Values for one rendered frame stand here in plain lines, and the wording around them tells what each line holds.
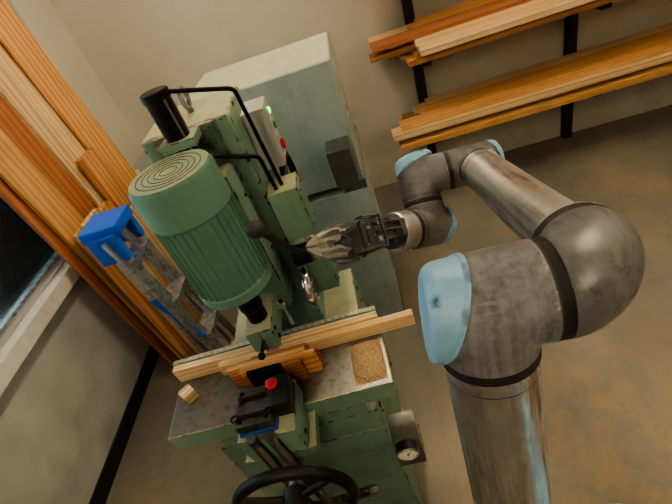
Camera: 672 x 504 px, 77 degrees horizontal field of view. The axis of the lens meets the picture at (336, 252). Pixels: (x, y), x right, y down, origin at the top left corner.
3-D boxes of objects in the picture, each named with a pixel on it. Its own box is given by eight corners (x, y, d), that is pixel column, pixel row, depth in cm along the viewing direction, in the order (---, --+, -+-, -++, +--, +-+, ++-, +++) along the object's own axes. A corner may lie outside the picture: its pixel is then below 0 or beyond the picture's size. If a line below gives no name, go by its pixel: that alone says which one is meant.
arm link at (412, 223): (390, 218, 99) (401, 257, 98) (374, 220, 97) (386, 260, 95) (414, 204, 92) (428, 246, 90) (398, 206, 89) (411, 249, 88)
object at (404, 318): (224, 375, 118) (217, 367, 116) (225, 370, 120) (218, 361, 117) (415, 323, 112) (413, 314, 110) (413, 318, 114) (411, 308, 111)
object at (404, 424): (400, 468, 120) (394, 455, 116) (392, 428, 130) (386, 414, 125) (429, 461, 119) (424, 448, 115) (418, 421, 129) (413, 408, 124)
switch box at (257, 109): (265, 171, 112) (239, 115, 102) (266, 156, 120) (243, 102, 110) (286, 164, 111) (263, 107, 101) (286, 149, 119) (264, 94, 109)
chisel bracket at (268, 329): (258, 356, 108) (244, 336, 103) (261, 317, 119) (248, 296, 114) (285, 349, 108) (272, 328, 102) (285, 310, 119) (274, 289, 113)
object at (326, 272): (311, 294, 124) (297, 265, 117) (310, 279, 130) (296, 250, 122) (341, 285, 123) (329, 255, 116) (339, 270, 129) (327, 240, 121)
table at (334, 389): (170, 489, 104) (157, 478, 100) (192, 383, 128) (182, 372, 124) (408, 430, 97) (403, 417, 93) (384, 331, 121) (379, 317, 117)
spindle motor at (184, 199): (197, 320, 93) (111, 208, 74) (209, 270, 107) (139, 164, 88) (271, 299, 91) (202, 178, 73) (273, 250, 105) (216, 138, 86)
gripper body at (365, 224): (356, 213, 82) (401, 208, 89) (334, 227, 89) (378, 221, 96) (367, 250, 81) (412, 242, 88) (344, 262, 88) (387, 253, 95)
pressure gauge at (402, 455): (400, 466, 114) (394, 452, 109) (397, 452, 117) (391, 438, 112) (423, 461, 113) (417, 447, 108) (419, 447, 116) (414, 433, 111)
